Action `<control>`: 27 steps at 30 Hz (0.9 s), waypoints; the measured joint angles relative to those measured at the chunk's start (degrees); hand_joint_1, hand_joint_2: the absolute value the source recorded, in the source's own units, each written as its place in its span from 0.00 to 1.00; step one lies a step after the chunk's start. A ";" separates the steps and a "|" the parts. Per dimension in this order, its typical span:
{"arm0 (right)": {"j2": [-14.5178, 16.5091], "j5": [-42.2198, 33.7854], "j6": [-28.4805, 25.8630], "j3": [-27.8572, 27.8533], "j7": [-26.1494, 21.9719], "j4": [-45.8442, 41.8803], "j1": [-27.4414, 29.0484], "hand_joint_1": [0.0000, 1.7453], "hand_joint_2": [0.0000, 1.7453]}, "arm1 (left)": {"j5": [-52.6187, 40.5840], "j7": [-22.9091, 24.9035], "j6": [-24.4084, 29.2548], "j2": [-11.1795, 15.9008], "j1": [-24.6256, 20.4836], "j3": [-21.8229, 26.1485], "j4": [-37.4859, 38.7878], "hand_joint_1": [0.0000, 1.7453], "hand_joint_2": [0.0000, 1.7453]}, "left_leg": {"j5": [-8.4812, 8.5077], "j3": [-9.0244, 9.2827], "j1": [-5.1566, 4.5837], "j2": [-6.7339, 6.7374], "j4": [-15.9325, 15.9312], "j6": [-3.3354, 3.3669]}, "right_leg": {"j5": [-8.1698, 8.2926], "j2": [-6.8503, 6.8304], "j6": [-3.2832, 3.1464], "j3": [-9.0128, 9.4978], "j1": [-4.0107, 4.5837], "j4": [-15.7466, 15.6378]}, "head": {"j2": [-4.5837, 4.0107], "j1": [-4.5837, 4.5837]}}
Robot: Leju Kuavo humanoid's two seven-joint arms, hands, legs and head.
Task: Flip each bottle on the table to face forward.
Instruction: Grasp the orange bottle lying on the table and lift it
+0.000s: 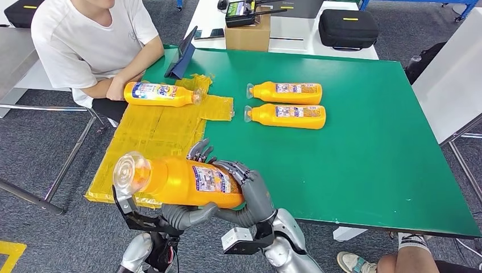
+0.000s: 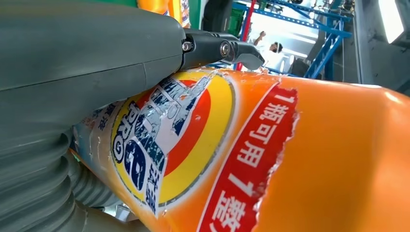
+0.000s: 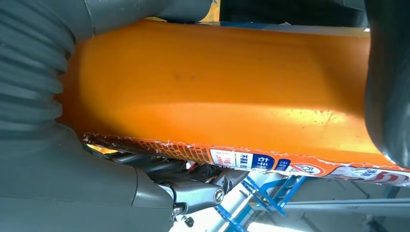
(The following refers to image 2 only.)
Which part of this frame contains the blue metal shelving rack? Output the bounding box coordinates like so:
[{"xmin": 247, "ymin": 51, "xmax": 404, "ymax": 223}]
[{"xmin": 208, "ymin": 0, "xmax": 353, "ymax": 81}]

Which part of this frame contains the orange detergent bottle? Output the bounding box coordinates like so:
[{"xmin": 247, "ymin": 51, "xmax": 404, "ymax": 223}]
[
  {"xmin": 137, "ymin": 0, "xmax": 191, "ymax": 28},
  {"xmin": 69, "ymin": 67, "xmax": 410, "ymax": 232}
]

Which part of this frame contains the green plastic crate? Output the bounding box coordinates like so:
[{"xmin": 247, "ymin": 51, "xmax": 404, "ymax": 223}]
[{"xmin": 228, "ymin": 8, "xmax": 247, "ymax": 38}]

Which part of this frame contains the black carrying case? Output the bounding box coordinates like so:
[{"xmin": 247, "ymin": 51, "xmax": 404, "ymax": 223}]
[{"xmin": 202, "ymin": 0, "xmax": 233, "ymax": 37}]

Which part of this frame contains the red metal beam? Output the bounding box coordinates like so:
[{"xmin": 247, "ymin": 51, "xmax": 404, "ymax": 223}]
[{"xmin": 235, "ymin": 0, "xmax": 258, "ymax": 72}]

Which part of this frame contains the person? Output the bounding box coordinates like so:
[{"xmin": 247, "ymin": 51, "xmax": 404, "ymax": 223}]
[{"xmin": 253, "ymin": 30, "xmax": 286, "ymax": 73}]

